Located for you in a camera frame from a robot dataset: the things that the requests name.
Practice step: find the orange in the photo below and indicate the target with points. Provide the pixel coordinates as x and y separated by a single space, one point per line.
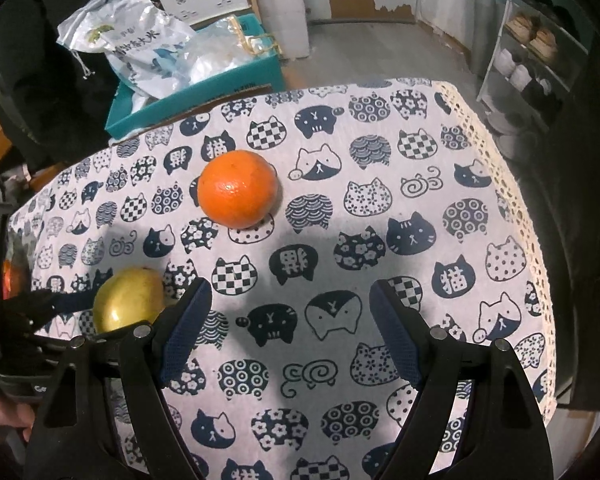
237 190

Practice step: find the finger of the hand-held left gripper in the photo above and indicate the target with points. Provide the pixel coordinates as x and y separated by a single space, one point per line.
32 306

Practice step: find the white shoe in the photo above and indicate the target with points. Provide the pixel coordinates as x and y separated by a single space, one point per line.
521 77
505 62

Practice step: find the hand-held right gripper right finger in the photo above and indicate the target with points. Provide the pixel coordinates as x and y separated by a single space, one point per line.
395 335

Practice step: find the metal shoe rack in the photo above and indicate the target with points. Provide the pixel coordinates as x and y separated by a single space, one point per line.
555 20

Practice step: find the clear plastic bag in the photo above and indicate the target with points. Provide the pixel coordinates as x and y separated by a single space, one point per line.
220 50

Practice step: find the cat print tablecloth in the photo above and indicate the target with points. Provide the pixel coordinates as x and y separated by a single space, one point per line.
355 185

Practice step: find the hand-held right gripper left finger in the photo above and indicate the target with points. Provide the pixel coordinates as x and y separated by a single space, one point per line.
185 330

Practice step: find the brown shoe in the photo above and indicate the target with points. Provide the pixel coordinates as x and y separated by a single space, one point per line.
521 25
543 39

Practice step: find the white paper roll stack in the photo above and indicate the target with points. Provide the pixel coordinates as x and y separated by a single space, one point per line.
282 5

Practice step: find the yellow green apple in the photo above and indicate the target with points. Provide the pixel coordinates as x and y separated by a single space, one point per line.
125 300

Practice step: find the white printed rice bag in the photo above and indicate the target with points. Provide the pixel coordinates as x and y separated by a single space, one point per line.
135 35

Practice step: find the person's left hand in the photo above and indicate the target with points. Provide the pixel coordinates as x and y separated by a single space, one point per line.
5 417

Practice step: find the teal cardboard box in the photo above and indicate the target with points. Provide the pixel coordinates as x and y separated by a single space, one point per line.
220 90

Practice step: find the dark jacket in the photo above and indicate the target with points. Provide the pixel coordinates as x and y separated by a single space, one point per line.
40 85

